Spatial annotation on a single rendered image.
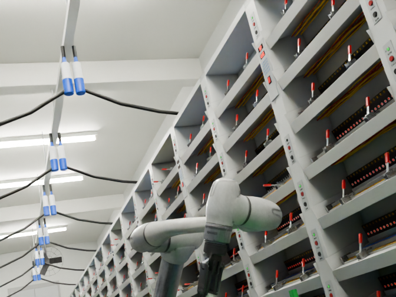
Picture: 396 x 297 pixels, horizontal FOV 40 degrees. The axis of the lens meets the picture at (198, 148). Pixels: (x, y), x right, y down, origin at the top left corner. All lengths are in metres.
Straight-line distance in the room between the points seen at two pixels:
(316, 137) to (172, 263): 0.81
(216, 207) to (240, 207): 0.08
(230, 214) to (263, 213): 0.13
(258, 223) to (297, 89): 0.74
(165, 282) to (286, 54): 1.12
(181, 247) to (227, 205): 0.59
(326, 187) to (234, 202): 0.57
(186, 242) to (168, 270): 0.16
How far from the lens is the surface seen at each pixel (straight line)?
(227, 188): 1.77
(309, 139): 2.29
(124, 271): 6.20
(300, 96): 2.36
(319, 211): 2.18
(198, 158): 3.64
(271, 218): 1.87
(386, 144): 2.11
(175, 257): 2.33
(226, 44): 2.84
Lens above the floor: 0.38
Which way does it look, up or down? 19 degrees up
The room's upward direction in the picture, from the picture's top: 13 degrees counter-clockwise
